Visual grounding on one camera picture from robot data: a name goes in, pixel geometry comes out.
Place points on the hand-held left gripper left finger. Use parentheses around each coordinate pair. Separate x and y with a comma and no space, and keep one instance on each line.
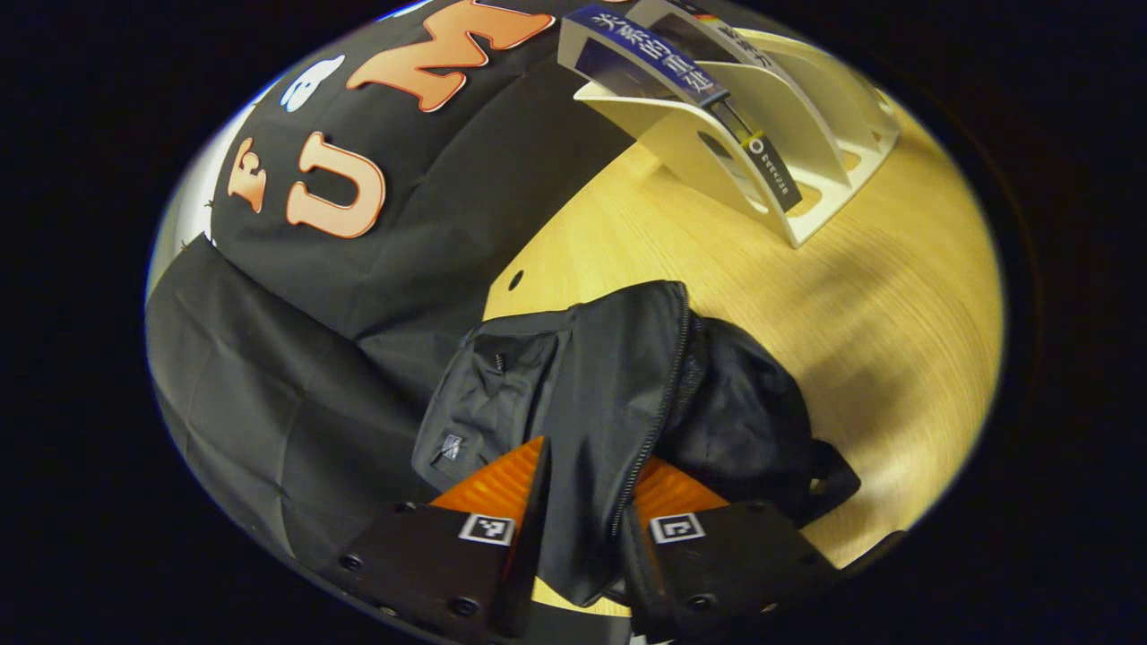
(535,537)

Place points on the black schoolbag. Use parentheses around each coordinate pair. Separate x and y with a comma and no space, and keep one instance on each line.
(609,376)

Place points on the grey portrait cover book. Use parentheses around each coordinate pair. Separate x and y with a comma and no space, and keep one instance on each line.
(775,170)

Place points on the white bookshelf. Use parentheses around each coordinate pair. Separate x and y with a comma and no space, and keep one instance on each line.
(811,107)

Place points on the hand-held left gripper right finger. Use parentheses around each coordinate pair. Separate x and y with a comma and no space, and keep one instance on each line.
(735,573)

